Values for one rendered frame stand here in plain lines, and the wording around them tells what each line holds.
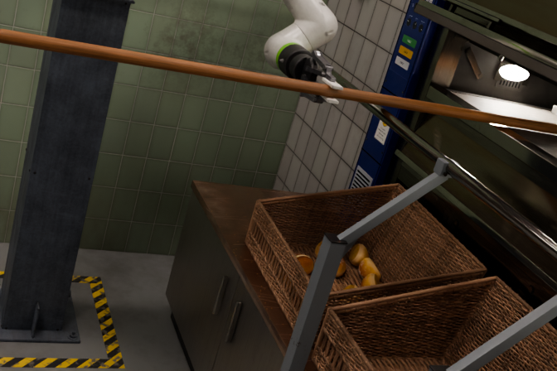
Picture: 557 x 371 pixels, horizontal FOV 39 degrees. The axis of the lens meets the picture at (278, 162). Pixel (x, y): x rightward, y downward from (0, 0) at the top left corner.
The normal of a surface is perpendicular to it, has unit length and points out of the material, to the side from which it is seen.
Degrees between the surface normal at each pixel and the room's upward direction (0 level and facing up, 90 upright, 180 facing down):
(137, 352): 0
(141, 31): 90
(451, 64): 90
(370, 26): 90
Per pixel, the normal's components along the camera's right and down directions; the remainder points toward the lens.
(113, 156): 0.32, 0.40
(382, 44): -0.91, -0.12
